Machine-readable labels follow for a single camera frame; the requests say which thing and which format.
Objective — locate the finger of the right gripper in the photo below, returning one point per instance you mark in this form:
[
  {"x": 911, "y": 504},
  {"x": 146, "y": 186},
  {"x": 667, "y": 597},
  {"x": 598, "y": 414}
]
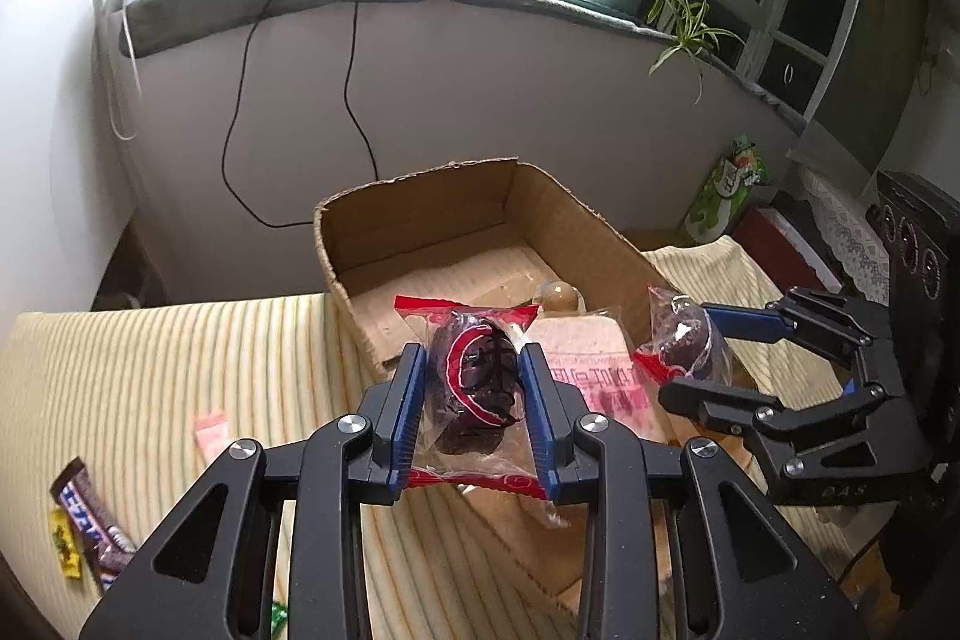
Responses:
[
  {"x": 757, "y": 321},
  {"x": 750, "y": 414}
]

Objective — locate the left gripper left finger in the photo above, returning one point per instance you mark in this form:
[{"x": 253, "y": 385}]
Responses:
[{"x": 208, "y": 569}]

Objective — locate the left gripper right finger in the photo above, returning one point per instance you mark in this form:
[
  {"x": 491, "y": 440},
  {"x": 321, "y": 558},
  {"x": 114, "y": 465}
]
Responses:
[{"x": 740, "y": 570}]

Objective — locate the dark green candy packet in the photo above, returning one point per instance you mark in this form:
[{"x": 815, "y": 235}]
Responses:
[{"x": 278, "y": 619}]

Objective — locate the small Snickers bar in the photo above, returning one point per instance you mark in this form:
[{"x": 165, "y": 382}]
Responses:
[{"x": 105, "y": 544}]

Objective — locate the dark jujube snack pack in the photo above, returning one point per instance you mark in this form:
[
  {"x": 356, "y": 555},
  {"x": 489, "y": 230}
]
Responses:
[{"x": 683, "y": 342}]

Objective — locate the small pink sachet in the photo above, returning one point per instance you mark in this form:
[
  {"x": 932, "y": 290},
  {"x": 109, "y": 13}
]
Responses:
[{"x": 211, "y": 433}]

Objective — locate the pink packaged bread loaf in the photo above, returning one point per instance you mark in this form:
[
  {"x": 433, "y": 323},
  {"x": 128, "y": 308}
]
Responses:
[{"x": 591, "y": 352}]

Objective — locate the packaged braised egg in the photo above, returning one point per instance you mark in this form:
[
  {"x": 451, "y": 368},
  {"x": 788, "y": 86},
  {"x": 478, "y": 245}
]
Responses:
[{"x": 558, "y": 297}]

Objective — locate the red-edged dark snack pack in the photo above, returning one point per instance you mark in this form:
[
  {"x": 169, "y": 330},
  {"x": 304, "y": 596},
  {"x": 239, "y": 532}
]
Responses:
[{"x": 472, "y": 388}]

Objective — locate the yellow candy packet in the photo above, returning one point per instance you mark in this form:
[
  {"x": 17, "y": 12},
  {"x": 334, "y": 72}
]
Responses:
[{"x": 70, "y": 560}]

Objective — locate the red box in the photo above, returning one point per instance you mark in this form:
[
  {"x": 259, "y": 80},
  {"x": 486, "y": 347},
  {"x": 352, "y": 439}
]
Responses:
[{"x": 782, "y": 254}]

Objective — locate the green snack bag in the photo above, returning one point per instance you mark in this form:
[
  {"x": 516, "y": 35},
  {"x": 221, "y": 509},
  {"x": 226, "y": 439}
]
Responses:
[{"x": 725, "y": 192}]

